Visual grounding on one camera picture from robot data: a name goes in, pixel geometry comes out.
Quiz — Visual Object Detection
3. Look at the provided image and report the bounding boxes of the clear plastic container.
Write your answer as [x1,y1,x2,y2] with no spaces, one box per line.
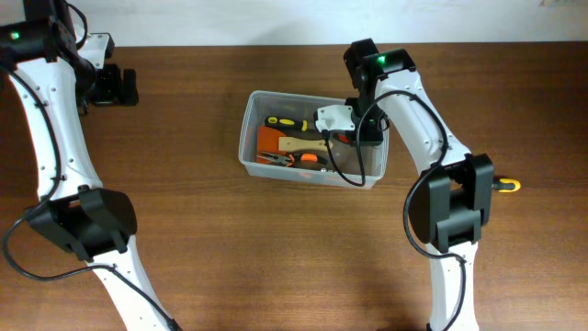
[239,90,389,189]

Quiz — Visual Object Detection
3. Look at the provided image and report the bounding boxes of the orange scraper wooden handle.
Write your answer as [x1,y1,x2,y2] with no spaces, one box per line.
[256,126,334,164]

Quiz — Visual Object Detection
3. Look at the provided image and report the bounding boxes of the yellow black stubby screwdriver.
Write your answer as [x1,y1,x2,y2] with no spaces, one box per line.
[492,177,522,193]

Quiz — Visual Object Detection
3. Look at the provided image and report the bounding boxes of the metal file yellow black handle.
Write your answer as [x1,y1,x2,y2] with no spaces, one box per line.
[264,116,316,132]

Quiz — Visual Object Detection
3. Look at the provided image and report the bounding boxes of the red diagonal cutters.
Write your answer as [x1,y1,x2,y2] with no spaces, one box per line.
[333,132,351,145]

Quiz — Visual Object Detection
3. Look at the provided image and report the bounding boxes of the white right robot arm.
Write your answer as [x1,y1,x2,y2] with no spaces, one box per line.
[344,39,494,330]

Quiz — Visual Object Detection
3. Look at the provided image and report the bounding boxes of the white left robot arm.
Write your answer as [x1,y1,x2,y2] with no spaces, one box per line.
[1,0,178,330]

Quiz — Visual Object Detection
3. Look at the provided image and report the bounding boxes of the orange socket bit rail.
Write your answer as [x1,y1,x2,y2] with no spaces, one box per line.
[300,168,337,179]

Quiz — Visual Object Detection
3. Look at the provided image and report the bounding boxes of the orange black needle-nose pliers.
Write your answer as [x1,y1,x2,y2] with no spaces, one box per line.
[256,152,329,167]

